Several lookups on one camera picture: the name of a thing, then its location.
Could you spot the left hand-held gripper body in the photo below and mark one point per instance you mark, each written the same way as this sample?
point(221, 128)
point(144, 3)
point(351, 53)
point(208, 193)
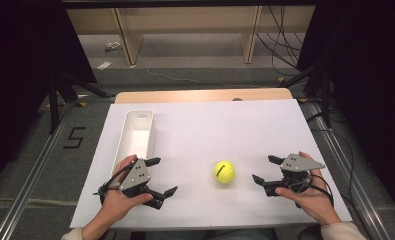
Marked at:
point(135, 174)

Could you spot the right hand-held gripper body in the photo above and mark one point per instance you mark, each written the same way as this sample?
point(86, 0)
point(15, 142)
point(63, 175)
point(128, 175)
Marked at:
point(296, 175)

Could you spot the white plastic bin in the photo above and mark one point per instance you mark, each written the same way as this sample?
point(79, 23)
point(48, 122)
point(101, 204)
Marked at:
point(135, 140)

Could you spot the yellow tennis ball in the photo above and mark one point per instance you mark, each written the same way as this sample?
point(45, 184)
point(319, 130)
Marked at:
point(224, 172)

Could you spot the person's right hand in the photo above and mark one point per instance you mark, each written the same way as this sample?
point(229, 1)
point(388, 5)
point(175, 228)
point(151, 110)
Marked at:
point(313, 201)

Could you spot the person's left hand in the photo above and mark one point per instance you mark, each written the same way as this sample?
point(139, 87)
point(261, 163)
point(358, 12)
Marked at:
point(116, 203)

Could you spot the white board sheet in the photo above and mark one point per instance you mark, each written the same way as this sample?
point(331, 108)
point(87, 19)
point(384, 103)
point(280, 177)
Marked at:
point(198, 140)

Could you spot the light wooden table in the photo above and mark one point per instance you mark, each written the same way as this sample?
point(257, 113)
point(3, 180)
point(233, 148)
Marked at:
point(185, 96)

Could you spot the black tripod stand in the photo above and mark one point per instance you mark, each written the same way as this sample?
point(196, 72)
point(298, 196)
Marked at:
point(325, 96)
point(53, 103)

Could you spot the white paper scrap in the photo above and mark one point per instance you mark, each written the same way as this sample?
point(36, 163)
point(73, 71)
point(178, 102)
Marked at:
point(104, 65)

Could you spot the black curtain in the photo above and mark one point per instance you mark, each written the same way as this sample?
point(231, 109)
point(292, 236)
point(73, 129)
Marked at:
point(21, 66)
point(368, 83)

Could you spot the small white packet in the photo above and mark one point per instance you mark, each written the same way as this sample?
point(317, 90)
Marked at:
point(113, 45)

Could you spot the metal floor rail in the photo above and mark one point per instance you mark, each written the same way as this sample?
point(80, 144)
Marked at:
point(348, 173)
point(31, 173)

